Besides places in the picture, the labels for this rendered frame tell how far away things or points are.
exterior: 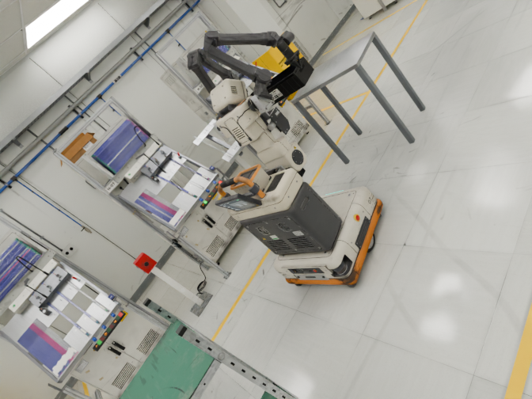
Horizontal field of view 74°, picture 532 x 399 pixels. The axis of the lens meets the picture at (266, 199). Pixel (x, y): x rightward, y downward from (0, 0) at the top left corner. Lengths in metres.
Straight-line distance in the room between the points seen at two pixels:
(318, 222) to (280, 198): 0.31
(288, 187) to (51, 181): 3.71
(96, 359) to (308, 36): 6.20
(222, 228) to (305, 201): 1.91
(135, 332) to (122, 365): 0.29
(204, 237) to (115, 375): 1.49
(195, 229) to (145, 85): 2.61
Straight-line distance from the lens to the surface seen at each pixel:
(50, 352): 3.51
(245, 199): 1.99
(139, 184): 3.71
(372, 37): 3.08
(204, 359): 1.26
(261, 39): 2.32
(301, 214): 2.05
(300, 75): 2.35
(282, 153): 2.28
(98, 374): 3.81
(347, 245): 2.24
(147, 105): 5.55
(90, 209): 5.19
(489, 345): 1.85
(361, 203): 2.42
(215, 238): 3.85
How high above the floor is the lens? 1.58
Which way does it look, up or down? 23 degrees down
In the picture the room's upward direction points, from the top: 47 degrees counter-clockwise
